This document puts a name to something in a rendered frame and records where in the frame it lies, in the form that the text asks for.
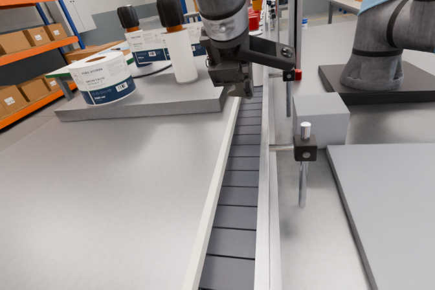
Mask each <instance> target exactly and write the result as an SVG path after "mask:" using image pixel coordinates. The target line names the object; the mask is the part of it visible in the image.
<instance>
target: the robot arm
mask: <svg viewBox="0 0 435 290"><path fill-rule="evenodd" d="M195 3H196V5H197V8H198V11H199V14H200V16H201V20H202V22H203V25H204V26H203V27H201V36H200V38H199V42H200V44H201V46H202V47H205V49H206V51H207V54H208V56H207V59H206V60H208V66H207V64H206V67H208V73H209V75H210V78H211V80H212V83H213V85H214V87H228V86H232V85H234V86H235V88H234V89H231V90H229V91H228V92H227V94H228V95H229V96H235V97H245V98H246V99H247V100H250V99H251V98H252V97H253V96H254V82H253V73H252V63H257V64H260V65H265V66H268V67H272V68H275V69H280V70H283V71H288V72H289V71H291V70H292V69H293V67H294V66H295V65H296V57H295V48H294V47H292V46H290V45H286V44H283V43H279V42H275V41H271V40H269V39H265V38H261V37H258V36H253V35H250V34H249V14H248V8H247V0H195ZM357 17H358V20H357V26H356V30H355V37H354V41H353V48H352V52H351V56H350V59H349V60H348V62H347V64H346V66H345V68H344V69H343V71H342V73H341V76H340V82H341V83H342V84H343V85H345V86H347V87H351V88H354V89H360V90H365V91H387V90H392V89H396V88H398V87H400V86H401V84H402V81H403V77H404V76H403V63H402V53H403V49H407V50H416V51H421V52H429V53H434V54H435V0H362V3H361V7H360V10H359V13H358V14H357ZM205 63H206V61H205Z"/></svg>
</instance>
